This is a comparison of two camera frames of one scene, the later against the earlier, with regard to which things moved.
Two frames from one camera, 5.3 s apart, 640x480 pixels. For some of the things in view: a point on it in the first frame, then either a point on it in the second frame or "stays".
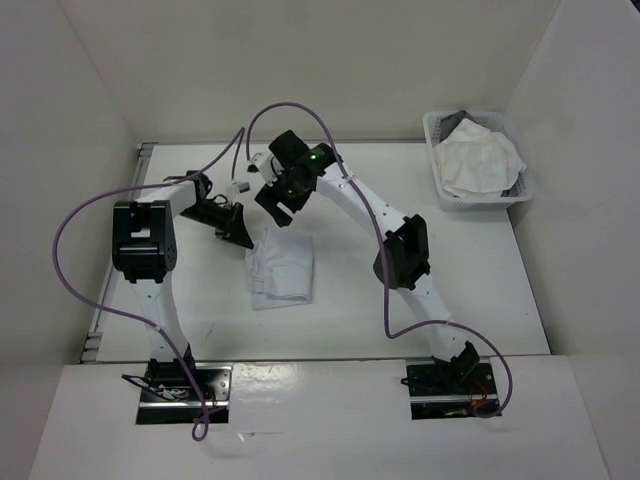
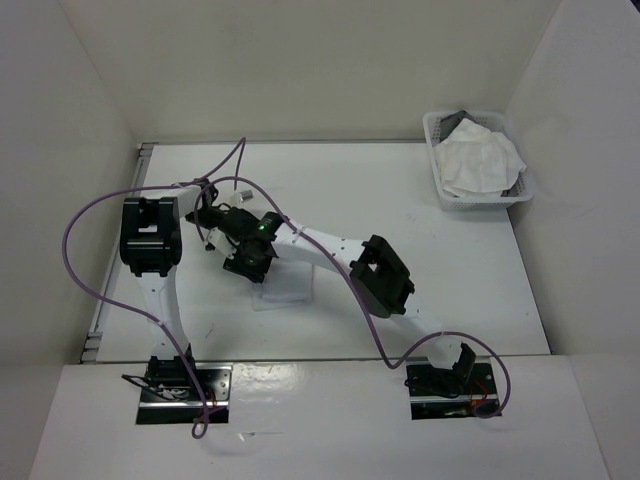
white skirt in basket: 476,162 stays
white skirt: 281,269 stays
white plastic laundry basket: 521,193 stays
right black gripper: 269,197 → 236,266
